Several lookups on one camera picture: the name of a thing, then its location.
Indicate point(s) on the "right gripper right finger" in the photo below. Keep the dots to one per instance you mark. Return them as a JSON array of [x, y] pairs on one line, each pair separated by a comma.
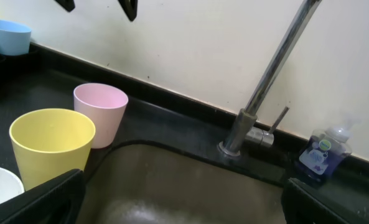
[[315, 208]]

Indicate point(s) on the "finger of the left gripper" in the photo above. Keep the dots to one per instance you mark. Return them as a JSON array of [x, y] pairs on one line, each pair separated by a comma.
[[129, 8], [65, 4]]

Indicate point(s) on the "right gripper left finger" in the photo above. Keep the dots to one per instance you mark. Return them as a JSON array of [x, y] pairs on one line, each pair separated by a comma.
[[47, 202]]

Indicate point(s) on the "yellow cup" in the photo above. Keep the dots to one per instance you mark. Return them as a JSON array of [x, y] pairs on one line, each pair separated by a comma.
[[50, 149]]

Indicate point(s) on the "pink cup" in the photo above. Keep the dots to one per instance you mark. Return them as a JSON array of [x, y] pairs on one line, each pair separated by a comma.
[[103, 121]]

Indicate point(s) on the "white cup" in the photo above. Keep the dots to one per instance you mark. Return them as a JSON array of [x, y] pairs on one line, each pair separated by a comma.
[[0, 186]]

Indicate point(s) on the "blue soap bottle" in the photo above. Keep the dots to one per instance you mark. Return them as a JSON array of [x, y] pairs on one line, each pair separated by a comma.
[[321, 155]]

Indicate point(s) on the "blue cup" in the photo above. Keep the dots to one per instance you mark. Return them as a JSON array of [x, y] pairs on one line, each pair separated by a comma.
[[10, 40]]

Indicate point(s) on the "steel sink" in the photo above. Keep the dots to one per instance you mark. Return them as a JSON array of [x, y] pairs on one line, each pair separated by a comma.
[[171, 186]]

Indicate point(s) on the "steel tap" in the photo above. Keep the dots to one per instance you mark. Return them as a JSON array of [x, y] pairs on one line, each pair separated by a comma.
[[280, 56]]

